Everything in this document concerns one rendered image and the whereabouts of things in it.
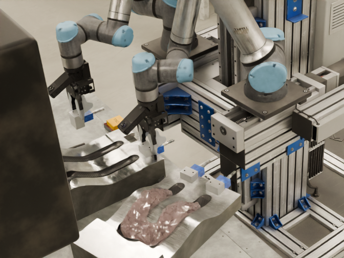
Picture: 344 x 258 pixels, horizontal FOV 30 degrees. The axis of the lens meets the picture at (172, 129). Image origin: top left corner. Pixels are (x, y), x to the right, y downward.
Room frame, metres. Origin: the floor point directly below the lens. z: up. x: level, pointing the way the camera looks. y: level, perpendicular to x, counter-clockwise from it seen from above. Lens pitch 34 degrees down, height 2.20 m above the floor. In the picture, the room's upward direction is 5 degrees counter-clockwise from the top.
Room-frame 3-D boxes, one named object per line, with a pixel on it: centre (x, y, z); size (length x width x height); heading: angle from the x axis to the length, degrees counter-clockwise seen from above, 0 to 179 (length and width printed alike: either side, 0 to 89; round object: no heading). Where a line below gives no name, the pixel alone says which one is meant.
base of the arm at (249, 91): (1.87, -0.34, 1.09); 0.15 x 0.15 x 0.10
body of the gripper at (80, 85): (1.98, 0.32, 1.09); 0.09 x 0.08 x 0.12; 120
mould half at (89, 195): (1.72, 0.32, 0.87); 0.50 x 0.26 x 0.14; 120
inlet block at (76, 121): (1.99, 0.31, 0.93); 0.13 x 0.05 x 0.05; 120
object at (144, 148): (1.80, 0.05, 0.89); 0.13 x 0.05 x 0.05; 120
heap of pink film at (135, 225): (1.46, 0.07, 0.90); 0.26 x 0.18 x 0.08; 137
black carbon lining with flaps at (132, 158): (1.72, 0.30, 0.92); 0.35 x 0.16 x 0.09; 120
